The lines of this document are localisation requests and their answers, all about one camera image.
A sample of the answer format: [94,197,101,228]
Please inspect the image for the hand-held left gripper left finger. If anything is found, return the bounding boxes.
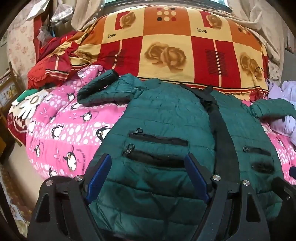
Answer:
[27,153,113,241]

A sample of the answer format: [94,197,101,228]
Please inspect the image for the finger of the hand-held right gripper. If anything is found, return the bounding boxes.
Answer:
[272,177,296,203]

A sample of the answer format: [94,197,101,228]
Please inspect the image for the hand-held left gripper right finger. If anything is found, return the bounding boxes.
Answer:
[184,153,271,241]

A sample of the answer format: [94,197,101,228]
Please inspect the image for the green puffer jacket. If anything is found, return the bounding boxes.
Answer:
[77,70,296,241]

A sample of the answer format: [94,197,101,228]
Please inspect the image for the pink penguin print quilt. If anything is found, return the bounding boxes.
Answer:
[25,65,296,186]

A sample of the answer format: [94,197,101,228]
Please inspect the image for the lavender garment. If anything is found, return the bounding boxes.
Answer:
[265,78,296,145]

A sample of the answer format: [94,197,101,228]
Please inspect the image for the red patterned cloth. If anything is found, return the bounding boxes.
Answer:
[7,111,29,146]

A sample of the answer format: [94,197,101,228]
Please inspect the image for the white and green glove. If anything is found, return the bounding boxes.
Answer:
[11,89,49,120]

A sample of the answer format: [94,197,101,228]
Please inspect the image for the red plaid ruffled cloth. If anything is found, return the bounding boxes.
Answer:
[27,31,80,90]

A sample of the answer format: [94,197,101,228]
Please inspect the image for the framed picture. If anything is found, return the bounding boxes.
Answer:
[0,70,20,109]

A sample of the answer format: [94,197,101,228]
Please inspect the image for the checkered rose print blanket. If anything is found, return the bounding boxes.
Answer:
[52,5,271,93]

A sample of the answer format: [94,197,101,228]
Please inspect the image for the clear plastic bags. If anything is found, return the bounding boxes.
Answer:
[37,0,75,44]

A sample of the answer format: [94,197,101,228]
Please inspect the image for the white curtain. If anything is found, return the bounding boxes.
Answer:
[225,0,289,63]

